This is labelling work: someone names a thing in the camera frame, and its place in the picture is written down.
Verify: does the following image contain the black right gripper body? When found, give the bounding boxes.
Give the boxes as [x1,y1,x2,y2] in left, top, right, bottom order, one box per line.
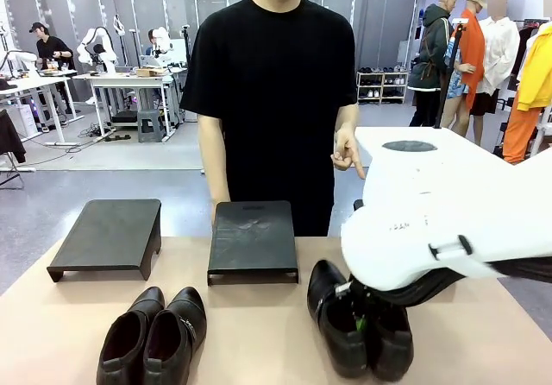
[334,274,381,318]

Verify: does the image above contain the black round-toe shoe with buckle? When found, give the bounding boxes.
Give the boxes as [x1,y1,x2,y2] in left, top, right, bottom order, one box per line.
[306,259,373,380]

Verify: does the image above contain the black pointed shoe with buckle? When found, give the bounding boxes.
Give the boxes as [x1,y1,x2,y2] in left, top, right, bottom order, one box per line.
[142,286,208,385]

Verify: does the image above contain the black pointed leather shoe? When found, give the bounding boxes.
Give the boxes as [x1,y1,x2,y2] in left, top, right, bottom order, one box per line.
[96,285,166,385]

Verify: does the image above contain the person's left forearm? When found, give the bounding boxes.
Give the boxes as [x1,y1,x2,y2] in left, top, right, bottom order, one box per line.
[334,102,361,132]

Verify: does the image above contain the person's right forearm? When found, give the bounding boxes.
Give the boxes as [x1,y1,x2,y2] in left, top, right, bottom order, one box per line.
[197,111,232,205]

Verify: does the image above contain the scuffed black shoe stand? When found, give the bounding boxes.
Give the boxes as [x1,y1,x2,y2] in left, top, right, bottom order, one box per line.
[206,200,300,287]

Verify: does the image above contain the person in black t-shirt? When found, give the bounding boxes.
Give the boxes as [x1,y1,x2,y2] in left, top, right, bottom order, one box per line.
[179,0,361,237]

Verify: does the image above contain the dark-haired background person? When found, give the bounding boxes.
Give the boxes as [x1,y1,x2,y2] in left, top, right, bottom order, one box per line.
[145,28,160,58]

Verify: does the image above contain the person in black cap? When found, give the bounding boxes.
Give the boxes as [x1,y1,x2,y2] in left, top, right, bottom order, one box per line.
[28,21,78,117]

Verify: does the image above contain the person's left hand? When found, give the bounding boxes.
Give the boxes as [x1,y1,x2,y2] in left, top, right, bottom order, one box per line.
[329,122,367,180]

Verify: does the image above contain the person's right hand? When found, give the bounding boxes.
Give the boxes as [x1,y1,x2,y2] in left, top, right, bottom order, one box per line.
[210,198,232,226]

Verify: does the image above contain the large white table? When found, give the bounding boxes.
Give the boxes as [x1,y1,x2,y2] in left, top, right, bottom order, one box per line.
[354,125,518,166]

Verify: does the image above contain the white shoe rack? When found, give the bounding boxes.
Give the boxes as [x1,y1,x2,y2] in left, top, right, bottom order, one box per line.
[356,65,410,105]

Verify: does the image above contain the mannequin in dark green jacket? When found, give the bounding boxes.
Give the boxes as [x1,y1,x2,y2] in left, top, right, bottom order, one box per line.
[406,0,459,128]

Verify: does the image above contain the mannequin with orange scarf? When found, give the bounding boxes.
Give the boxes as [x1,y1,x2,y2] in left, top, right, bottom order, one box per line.
[439,0,489,147]

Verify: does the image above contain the yellow hoodie orange trousers outfit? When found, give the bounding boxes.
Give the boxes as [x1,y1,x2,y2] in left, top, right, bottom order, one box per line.
[502,21,552,165]

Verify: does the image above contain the grey plastic stool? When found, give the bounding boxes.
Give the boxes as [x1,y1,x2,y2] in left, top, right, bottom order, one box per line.
[137,109,167,144]

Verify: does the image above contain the figure in white shirt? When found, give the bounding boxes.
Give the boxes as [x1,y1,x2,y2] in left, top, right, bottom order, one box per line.
[468,0,522,117]

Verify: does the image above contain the dark clothes on rack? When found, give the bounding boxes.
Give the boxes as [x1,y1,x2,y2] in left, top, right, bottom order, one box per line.
[507,18,545,93]

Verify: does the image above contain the cardboard box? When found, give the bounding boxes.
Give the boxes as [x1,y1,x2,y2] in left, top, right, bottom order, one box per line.
[135,66,168,79]

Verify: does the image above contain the white desk with cardboard box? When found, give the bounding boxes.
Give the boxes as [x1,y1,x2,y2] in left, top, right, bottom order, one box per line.
[72,70,187,142]

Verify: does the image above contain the white storage box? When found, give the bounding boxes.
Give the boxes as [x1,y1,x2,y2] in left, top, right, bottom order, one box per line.
[7,103,39,139]

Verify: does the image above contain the black jacket on chair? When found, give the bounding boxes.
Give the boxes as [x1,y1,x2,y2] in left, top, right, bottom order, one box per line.
[0,108,28,165]

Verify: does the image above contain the white desk with black hat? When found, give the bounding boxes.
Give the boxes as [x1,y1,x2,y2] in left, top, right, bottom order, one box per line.
[0,72,86,147]

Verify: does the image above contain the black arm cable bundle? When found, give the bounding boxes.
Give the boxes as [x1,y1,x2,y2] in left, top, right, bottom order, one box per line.
[379,258,552,309]

